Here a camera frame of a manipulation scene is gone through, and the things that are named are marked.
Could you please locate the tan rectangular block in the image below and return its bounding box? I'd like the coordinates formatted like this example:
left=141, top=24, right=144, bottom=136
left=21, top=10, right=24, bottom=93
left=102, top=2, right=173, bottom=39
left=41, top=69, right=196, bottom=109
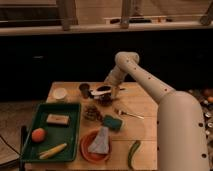
left=46, top=114, right=69, bottom=125

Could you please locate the green sponge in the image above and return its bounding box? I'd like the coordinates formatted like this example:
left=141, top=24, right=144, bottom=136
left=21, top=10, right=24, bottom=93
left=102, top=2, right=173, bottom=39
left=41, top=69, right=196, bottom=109
left=103, top=115, right=122, bottom=131

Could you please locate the orange ball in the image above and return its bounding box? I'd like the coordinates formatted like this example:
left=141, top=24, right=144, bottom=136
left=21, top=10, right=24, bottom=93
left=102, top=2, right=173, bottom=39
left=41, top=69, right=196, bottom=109
left=31, top=128, right=46, bottom=143

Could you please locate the dark purple bowl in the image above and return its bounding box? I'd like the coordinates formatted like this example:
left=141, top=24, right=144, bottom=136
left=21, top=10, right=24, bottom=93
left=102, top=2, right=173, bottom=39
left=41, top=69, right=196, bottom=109
left=98, top=94, right=113, bottom=106

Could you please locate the dark metal cup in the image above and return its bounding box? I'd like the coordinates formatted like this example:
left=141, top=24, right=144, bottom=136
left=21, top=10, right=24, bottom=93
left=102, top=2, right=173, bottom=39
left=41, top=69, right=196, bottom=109
left=79, top=83, right=90, bottom=99

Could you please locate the green plastic tray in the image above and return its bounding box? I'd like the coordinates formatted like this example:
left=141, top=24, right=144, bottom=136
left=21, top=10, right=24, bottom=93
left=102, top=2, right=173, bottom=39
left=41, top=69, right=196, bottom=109
left=21, top=103, right=81, bottom=163

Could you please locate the grey folded cloth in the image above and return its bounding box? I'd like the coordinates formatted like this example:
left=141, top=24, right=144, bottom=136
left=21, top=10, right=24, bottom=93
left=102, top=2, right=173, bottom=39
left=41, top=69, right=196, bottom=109
left=88, top=126, right=109, bottom=154

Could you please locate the yellow corn cob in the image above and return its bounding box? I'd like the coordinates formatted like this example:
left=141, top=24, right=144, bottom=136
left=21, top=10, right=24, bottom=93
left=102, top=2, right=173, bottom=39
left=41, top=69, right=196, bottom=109
left=39, top=143, right=67, bottom=159

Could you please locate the orange plate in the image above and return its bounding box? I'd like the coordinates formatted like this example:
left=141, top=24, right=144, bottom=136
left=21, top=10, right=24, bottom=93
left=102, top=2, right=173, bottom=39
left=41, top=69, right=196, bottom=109
left=80, top=130, right=112, bottom=164

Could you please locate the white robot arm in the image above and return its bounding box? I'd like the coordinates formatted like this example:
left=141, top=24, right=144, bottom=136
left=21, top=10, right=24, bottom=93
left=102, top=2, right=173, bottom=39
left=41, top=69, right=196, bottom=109
left=105, top=51, right=210, bottom=171

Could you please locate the silver fork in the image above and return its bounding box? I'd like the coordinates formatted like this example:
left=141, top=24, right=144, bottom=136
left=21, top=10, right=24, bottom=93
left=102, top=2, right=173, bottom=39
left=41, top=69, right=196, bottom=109
left=114, top=109, right=144, bottom=119

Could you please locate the white small bowl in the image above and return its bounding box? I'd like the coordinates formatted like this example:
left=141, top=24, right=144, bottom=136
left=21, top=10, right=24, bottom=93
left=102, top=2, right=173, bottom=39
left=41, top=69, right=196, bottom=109
left=52, top=88, right=68, bottom=101

